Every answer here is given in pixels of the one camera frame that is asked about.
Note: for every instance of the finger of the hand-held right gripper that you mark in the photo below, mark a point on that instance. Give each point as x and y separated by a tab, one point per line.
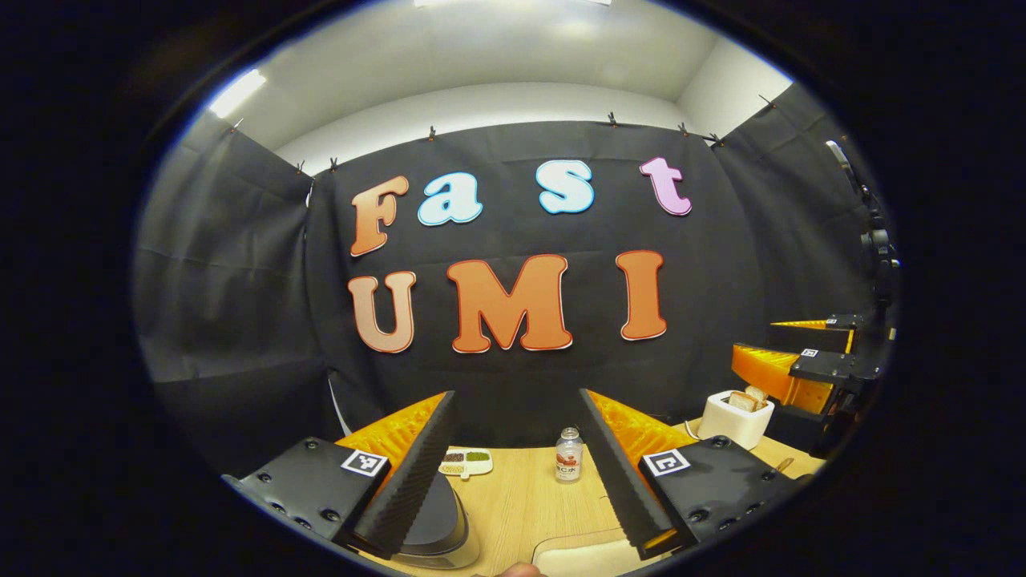
769	365
817	338

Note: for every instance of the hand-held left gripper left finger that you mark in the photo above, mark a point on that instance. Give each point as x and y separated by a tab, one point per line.
417	473

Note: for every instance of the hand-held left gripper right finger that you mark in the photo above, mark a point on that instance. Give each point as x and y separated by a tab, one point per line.
617	473

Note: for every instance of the black rice cooker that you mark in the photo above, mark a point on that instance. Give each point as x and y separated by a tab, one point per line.
441	521

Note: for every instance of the toasted bread slice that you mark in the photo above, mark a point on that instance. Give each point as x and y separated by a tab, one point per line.
758	394
741	401

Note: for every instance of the clear drink bottle red label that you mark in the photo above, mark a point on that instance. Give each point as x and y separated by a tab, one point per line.
568	461

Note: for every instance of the white divided spice dish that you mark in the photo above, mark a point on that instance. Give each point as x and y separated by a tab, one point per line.
469	459

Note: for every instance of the white toaster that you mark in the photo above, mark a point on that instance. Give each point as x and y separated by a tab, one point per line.
733	429

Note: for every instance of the cream rectangular container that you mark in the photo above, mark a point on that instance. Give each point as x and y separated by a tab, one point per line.
585	558

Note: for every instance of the black tripod stand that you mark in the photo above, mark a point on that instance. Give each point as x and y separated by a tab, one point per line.
878	240

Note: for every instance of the black backdrop cloth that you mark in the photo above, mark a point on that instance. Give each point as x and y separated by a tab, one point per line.
224	280

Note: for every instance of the row of cloth clips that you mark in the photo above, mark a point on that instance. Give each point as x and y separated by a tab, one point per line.
611	120

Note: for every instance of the ceiling light panel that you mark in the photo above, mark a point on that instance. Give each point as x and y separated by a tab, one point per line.
238	93

